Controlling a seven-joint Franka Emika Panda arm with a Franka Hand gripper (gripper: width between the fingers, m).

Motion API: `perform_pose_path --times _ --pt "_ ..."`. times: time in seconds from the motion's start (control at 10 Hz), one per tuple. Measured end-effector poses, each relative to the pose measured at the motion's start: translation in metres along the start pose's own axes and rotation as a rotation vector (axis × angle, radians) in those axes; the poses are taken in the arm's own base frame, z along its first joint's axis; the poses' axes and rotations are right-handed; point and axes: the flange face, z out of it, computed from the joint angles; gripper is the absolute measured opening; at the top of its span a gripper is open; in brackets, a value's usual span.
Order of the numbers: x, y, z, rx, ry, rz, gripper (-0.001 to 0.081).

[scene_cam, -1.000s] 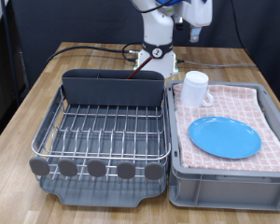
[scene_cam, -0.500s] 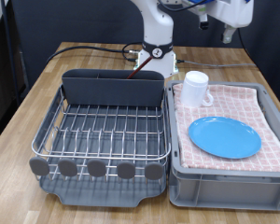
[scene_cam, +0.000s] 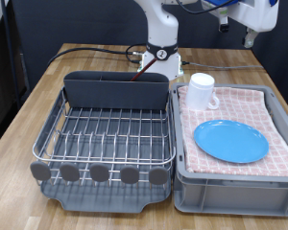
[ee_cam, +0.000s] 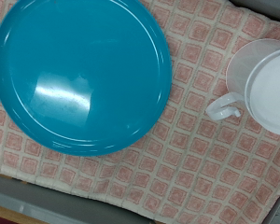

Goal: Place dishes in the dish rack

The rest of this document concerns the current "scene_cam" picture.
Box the pink checkered towel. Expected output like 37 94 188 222
177 85 288 177

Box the grey plastic crate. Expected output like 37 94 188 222
171 82 288 218

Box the dark grey cutlery holder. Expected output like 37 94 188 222
62 70 170 111

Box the thin black camera cable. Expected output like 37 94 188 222
176 0 236 15

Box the white plastic mug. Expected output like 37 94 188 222
185 72 221 111

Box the thick black cable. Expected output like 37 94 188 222
47 43 148 67

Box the metal wire dish rack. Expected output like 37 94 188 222
32 87 177 188

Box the blue plate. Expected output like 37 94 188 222
193 119 270 164

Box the dark metal pole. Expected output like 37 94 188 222
0 0 22 109

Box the grey plastic drain tray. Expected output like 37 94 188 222
39 92 174 214

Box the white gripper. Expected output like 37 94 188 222
201 0 279 49

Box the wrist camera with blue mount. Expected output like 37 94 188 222
206 0 242 16

